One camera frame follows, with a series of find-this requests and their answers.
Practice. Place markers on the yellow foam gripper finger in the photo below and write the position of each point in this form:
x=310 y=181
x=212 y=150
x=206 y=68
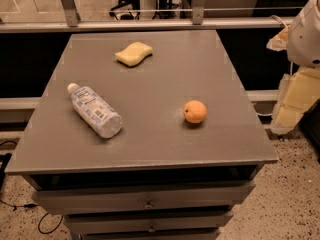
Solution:
x=297 y=93
x=279 y=41

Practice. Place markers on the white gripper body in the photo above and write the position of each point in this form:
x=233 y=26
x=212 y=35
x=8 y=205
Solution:
x=305 y=39

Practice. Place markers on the blue plastic water bottle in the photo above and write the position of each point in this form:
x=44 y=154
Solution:
x=105 y=121

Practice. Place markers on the orange fruit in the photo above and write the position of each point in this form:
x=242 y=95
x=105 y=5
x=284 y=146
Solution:
x=194 y=112

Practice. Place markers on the grey drawer cabinet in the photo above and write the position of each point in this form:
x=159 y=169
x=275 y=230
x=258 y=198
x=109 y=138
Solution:
x=59 y=150

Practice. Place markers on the upper grey drawer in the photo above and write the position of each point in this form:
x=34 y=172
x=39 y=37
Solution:
x=144 y=198

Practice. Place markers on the grey drawer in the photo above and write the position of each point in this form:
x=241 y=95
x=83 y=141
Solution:
x=148 y=222
x=144 y=198

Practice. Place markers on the yellow sponge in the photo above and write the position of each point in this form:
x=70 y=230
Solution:
x=133 y=54

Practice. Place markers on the black office chair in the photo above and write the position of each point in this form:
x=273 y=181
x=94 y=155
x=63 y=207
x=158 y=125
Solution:
x=128 y=0

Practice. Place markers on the lower grey drawer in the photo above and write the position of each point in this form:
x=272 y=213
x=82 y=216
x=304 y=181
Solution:
x=148 y=222

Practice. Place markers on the metal guard rail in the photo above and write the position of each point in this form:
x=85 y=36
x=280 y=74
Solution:
x=45 y=16

